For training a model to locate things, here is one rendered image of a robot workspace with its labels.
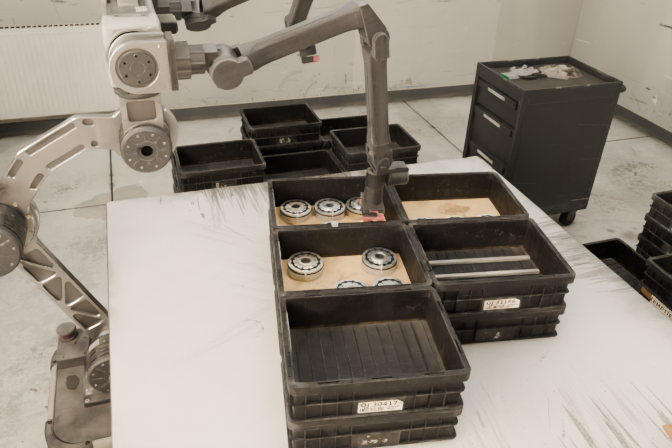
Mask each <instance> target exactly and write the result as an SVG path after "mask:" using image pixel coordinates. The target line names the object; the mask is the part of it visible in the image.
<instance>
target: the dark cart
mask: <svg viewBox="0 0 672 448"><path fill-rule="evenodd" d="M524 64H525V65H527V68H529V67H531V66H532V67H534V69H538V68H539V67H542V66H546V65H551V64H556V66H557V65H566V66H567V67H568V68H570V67H572V66H574V67H575V68H577V69H578V70H580V71H579V72H580V73H581V74H582V75H583V77H577V78H569V79H568V80H562V79H558V78H552V77H537V79H523V78H517V79H510V80H509V79H506V78H505V77H503V76H502V75H501V73H507V72H510V68H511V67H514V66H516V67H518V69H520V68H522V67H523V65H524ZM527 68H526V69H527ZM622 85H623V81H621V80H619V79H617V78H615V77H613V76H610V75H608V74H606V73H604V72H602V71H600V70H598V69H596V68H594V67H592V66H590V65H587V64H585V63H583V62H581V61H579V60H577V59H575V58H573V57H571V56H557V57H543V58H529V59H516V60H502V61H488V62H477V69H476V75H475V82H474V88H473V94H472V100H471V106H470V112H469V119H468V125H467V131H466V137H465V143H464V149H463V156H462V158H464V157H472V156H479V157H480V158H481V159H483V160H484V161H485V162H486V163H487V164H488V165H490V166H491V167H492V168H493V169H494V170H495V171H497V172H498V173H499V174H500V175H501V176H502V177H504V178H505V179H506V180H507V181H508V182H509V183H511V184H512V185H513V186H514V187H515V188H516V189H518V190H519V191H520V192H521V193H522V194H523V195H525V196H526V197H527V198H528V199H529V200H531V201H532V202H533V203H534V204H535V205H536V206H538V207H539V208H540V209H541V210H542V211H543V212H545V213H546V214H547V215H553V214H559V213H561V214H560V216H559V222H560V223H561V224H563V225H564V226H567V225H569V224H571V223H572V222H573V220H574V219H575V216H576V212H577V210H581V209H582V210H583V209H586V208H587V205H588V201H589V198H590V194H591V191H592V188H593V184H594V181H595V177H596V174H597V170H598V167H599V164H600V160H601V157H602V153H603V150H604V147H605V143H606V140H607V136H608V133H609V129H610V126H611V123H612V119H613V116H614V112H615V109H616V105H617V102H618V99H619V95H620V92H621V89H622Z"/></svg>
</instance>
